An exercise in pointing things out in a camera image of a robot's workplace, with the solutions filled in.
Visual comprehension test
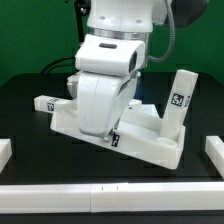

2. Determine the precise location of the white barrier block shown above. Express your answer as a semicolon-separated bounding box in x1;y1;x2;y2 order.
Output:
205;136;224;179
0;139;12;173

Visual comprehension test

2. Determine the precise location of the white front barrier rail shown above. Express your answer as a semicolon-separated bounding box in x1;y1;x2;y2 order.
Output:
0;182;224;214

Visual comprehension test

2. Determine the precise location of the white desk top tray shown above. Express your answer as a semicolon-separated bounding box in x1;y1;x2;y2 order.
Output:
51;100;185;169

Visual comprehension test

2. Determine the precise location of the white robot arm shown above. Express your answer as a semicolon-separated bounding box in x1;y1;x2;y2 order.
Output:
76;0;209;138

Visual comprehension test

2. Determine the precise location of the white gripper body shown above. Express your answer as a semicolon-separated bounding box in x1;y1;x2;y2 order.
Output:
77;71;137;137

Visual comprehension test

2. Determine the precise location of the white marker sheet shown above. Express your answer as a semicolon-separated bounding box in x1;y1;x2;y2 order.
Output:
128;99;159;117

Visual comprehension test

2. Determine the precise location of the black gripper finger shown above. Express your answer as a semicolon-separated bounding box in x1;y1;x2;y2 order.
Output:
103;129;117;144

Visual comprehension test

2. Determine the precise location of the white left barrier block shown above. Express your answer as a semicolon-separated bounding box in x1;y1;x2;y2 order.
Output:
0;139;12;173

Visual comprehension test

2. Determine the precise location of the white right barrier block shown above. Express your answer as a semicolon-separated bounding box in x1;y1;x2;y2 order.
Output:
205;136;224;179

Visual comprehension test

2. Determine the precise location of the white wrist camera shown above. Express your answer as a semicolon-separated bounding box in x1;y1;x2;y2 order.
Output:
76;34;145;76

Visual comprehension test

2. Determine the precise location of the black camera stand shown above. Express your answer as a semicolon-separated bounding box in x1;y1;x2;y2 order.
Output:
64;0;91;44

